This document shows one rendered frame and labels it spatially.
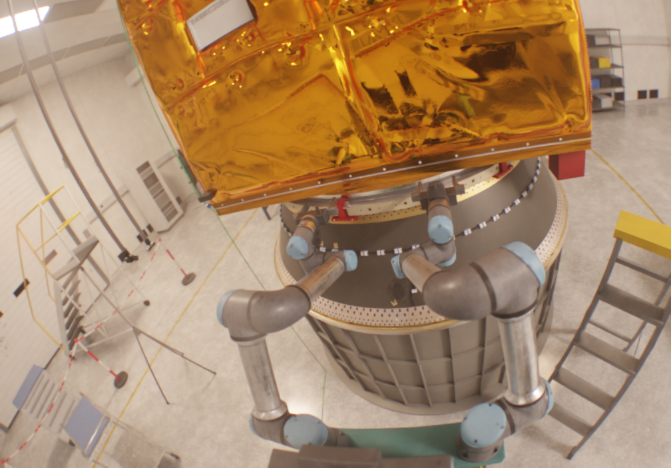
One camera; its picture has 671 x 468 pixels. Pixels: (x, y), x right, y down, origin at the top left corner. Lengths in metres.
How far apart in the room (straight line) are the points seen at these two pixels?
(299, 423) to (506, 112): 1.24
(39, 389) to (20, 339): 3.09
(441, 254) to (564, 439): 1.89
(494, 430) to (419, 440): 0.32
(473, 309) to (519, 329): 0.15
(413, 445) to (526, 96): 1.25
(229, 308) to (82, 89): 8.82
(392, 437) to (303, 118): 1.23
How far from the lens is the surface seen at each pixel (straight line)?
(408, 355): 1.73
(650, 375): 2.92
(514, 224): 1.52
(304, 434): 0.94
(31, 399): 4.78
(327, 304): 1.62
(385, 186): 1.28
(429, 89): 1.13
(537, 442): 2.44
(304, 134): 1.25
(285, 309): 0.76
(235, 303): 0.81
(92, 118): 9.09
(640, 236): 1.39
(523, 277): 0.62
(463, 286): 0.58
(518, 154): 1.30
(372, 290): 1.44
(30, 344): 7.81
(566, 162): 1.45
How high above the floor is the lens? 2.33
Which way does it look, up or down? 29 degrees down
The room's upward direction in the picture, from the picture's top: 23 degrees counter-clockwise
